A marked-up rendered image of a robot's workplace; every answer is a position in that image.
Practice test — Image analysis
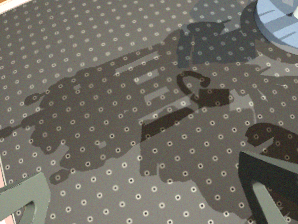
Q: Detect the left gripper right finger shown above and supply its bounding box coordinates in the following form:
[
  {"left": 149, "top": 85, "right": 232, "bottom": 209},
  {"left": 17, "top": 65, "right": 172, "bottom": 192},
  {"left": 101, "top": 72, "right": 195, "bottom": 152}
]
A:
[{"left": 238, "top": 151, "right": 298, "bottom": 224}]

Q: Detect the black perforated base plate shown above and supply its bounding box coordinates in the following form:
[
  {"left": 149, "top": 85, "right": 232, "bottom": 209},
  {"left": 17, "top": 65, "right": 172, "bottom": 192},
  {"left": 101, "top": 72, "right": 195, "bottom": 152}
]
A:
[{"left": 0, "top": 0, "right": 298, "bottom": 224}]

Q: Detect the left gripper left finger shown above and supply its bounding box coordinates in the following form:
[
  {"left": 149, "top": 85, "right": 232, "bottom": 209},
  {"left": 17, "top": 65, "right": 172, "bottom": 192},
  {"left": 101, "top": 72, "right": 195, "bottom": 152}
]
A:
[{"left": 0, "top": 172, "right": 51, "bottom": 224}]

